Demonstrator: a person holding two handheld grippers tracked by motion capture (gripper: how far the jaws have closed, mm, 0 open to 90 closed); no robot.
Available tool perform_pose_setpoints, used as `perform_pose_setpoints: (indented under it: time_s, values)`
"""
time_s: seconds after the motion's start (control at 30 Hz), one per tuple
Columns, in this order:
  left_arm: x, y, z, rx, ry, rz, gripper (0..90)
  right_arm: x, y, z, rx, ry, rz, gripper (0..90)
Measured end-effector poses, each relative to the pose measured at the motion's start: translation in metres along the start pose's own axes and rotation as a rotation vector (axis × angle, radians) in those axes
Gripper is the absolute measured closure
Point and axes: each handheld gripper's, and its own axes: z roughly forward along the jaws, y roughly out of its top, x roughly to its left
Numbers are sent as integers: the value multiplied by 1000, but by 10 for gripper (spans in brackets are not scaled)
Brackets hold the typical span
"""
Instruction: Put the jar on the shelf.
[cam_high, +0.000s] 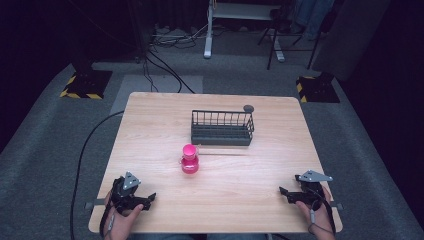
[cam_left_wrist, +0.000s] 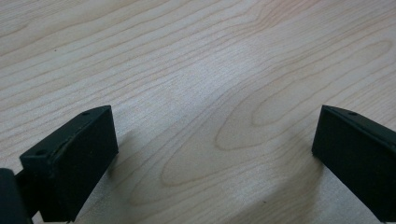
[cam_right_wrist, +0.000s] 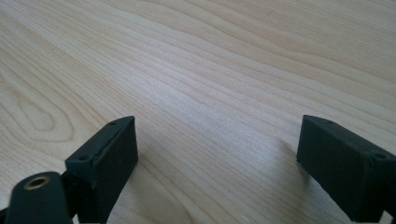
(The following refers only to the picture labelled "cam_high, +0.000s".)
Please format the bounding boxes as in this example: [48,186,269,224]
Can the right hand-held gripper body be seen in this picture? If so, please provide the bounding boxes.
[287,169,334,212]

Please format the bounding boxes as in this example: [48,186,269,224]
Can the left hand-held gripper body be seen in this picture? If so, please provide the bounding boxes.
[110,171,148,215]

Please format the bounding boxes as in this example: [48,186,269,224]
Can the person's left hand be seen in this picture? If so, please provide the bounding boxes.
[103,191,145,240]

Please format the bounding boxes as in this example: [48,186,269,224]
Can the person's right hand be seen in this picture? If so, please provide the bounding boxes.
[294,186,337,240]

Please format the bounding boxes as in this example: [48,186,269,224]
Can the pink plastic bottle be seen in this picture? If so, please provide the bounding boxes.
[180,143,201,175]

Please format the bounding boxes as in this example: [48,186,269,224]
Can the black yellow striped stand base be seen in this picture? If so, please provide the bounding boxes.
[295,72,341,104]
[59,69,114,100]

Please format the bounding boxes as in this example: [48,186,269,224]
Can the grey floor mat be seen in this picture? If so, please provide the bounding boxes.
[109,74,204,116]

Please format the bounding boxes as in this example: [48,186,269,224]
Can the black metal chair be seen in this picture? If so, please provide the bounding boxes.
[257,8,324,71]

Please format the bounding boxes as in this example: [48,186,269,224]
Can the grey upright panel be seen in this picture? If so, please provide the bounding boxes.
[311,0,392,82]

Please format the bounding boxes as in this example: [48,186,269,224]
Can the right hand-held gripper cable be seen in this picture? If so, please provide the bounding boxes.
[307,188,337,236]

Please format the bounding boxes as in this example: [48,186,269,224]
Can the hand-held gripper cable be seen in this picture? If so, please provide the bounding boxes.
[307,188,337,236]
[98,199,117,240]

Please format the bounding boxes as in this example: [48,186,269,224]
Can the left hand-held gripper cable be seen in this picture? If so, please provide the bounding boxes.
[98,199,117,240]

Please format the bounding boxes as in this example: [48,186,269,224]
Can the thick black floor cable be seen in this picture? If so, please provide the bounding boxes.
[69,110,125,240]

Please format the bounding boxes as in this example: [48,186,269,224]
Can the black wire basket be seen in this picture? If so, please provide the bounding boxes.
[190,109,256,147]

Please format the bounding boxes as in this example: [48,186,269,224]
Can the thin black floor cable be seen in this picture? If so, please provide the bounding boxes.
[142,49,197,95]

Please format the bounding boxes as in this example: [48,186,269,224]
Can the tangle of floor cables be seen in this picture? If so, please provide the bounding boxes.
[149,23,209,50]

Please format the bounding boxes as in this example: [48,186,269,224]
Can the white desk frame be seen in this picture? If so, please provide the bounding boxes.
[203,0,287,63]

